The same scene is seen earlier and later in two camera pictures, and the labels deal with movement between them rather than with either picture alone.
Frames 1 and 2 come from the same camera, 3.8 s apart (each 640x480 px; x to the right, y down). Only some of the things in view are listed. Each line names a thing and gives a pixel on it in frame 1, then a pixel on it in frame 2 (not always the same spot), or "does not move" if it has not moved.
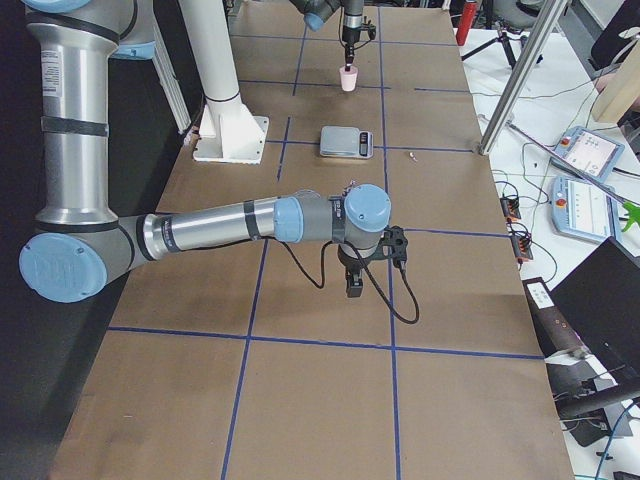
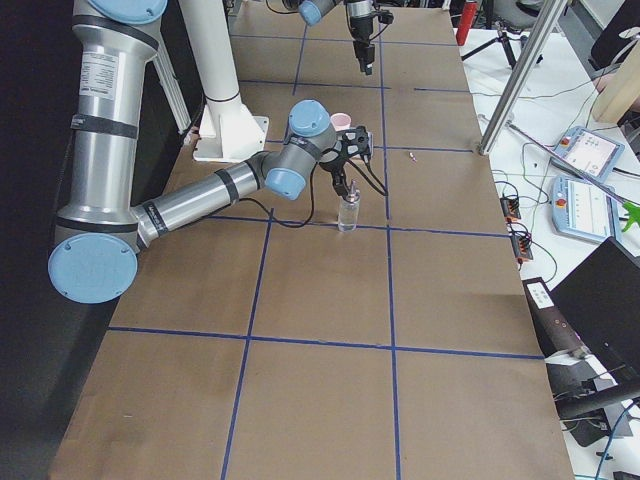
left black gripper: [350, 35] -> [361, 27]
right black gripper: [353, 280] -> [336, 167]
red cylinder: [466, 19] does not move
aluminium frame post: [549, 17] does not move
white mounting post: [228, 132] does not move
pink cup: [348, 78] -> [341, 121]
